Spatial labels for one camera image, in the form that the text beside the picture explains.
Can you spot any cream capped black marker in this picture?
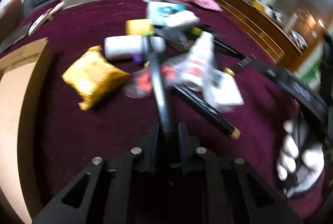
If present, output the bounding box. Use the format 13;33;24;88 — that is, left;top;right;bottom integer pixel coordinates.
173;85;240;139

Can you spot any white power adapter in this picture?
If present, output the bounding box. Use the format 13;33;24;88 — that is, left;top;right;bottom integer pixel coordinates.
203;69;244;113

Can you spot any red item clear packet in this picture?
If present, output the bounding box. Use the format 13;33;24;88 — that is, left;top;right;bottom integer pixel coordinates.
124;65;181;99

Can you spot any yellow snack bag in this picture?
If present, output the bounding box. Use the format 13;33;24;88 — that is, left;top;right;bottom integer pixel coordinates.
62;46;130;111

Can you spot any white spray bottle red label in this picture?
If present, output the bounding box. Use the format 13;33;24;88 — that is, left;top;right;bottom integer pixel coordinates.
181;31;215;91

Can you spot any green capped black marker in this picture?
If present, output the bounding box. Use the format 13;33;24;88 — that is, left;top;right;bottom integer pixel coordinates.
146;36;174;140

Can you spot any white pill bottle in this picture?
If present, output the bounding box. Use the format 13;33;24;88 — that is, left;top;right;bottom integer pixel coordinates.
164;11;200;28
104;35;166;60

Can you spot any yellow tape roll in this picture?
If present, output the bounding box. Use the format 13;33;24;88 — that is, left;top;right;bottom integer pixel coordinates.
125;19;154;35

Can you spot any tissue pack blue cartoon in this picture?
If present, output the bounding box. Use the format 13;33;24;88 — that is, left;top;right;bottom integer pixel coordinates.
146;2;187;26

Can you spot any yellow capped black marker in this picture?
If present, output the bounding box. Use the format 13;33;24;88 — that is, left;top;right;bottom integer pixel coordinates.
190;24;254;67

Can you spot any black foil snack bag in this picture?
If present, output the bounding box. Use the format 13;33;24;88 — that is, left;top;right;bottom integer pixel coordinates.
154;27;198;53

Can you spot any right white gloved hand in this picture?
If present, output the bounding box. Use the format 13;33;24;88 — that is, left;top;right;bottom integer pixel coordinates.
276;120;324;199

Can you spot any wooden brick pattern cabinet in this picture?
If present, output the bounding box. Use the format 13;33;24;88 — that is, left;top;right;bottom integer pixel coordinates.
215;0;323;72

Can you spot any cardboard tray box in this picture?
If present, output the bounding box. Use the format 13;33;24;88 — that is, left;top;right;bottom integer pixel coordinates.
1;38;53;223

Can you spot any pink knitted cloth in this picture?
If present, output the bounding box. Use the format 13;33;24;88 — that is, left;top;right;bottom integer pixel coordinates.
184;0;222;12

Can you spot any black smartphone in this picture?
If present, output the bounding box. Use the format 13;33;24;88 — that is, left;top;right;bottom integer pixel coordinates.
0;22;32;54

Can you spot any white car key fob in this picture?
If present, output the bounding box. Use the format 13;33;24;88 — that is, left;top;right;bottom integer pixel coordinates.
28;1;65;36

